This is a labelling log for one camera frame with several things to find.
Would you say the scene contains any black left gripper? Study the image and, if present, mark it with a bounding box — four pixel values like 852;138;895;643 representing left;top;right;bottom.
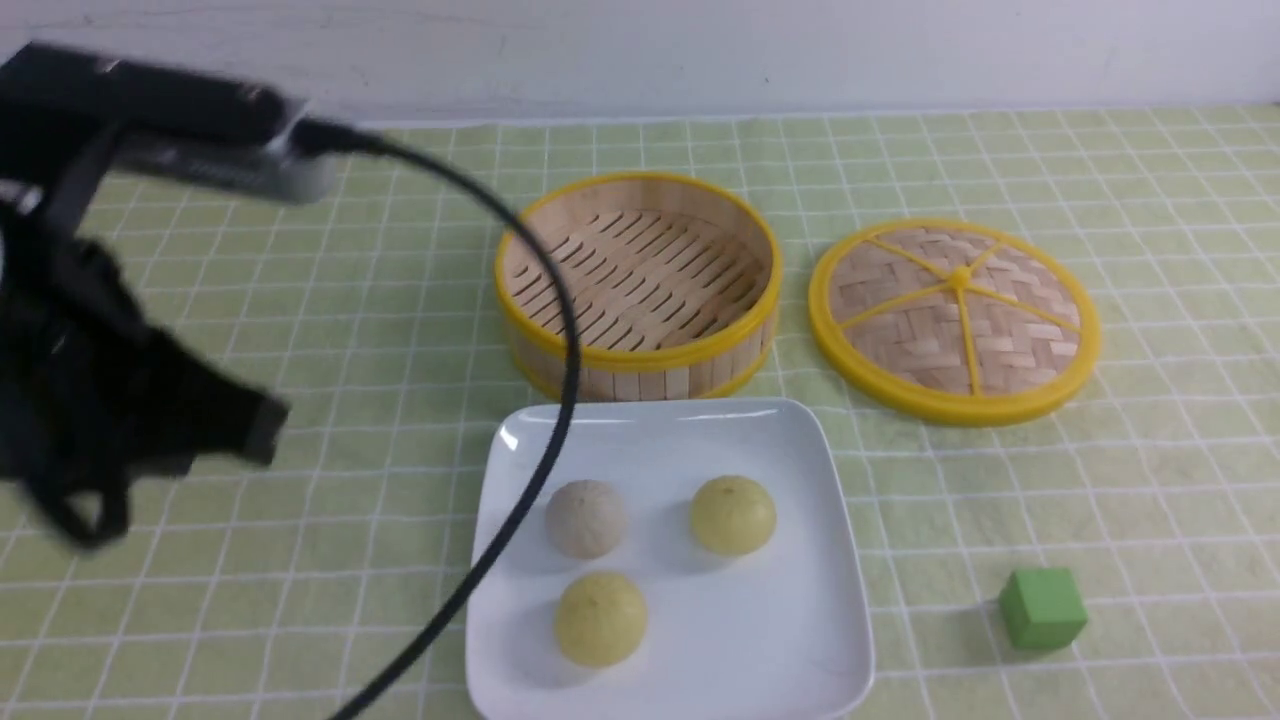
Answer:
0;200;291;551

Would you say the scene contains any pale beige steamed bun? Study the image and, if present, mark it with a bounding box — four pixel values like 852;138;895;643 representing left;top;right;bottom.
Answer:
545;479;628;560

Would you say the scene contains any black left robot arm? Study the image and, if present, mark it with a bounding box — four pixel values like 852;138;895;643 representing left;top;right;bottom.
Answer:
1;106;291;552

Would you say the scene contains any yellow steamed bun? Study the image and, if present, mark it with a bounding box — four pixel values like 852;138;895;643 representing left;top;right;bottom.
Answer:
553;571;649;669
690;475;778;559

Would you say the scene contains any white square plate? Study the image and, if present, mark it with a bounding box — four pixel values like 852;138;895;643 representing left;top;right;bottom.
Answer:
465;397;876;719

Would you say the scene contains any green checkered tablecloth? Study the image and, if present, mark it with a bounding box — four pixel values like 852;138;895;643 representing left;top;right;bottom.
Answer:
3;105;1279;719

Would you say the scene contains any yellow-rimmed bamboo steamer basket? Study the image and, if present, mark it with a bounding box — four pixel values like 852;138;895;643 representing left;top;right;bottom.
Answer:
524;172;783;401

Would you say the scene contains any yellow-rimmed bamboo steamer lid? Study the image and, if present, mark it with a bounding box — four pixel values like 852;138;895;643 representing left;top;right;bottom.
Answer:
806;218;1102;427

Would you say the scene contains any green wooden cube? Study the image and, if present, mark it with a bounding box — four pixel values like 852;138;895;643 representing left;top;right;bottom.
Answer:
998;568;1089;651

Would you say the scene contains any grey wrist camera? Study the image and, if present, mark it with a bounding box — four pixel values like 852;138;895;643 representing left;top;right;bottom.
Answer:
3;41;335;205

